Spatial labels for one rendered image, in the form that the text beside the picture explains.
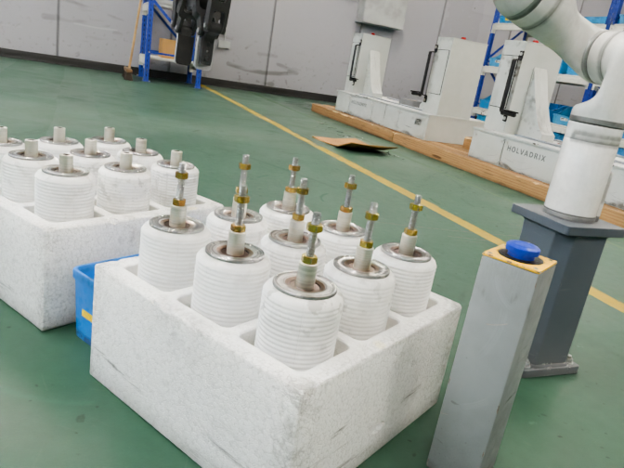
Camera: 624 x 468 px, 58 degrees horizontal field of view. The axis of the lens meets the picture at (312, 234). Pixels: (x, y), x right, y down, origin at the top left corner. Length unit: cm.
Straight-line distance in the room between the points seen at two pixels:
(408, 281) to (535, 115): 284
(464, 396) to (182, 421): 36
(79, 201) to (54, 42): 605
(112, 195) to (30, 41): 601
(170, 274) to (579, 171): 72
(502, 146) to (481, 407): 282
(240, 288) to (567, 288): 65
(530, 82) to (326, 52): 435
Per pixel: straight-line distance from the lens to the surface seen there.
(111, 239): 104
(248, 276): 69
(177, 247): 76
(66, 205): 102
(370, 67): 537
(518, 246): 71
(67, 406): 87
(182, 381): 73
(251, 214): 89
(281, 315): 62
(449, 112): 424
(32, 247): 102
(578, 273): 113
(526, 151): 335
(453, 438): 80
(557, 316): 114
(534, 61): 366
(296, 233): 79
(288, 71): 745
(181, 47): 80
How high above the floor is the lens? 50
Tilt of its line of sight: 17 degrees down
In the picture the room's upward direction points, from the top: 10 degrees clockwise
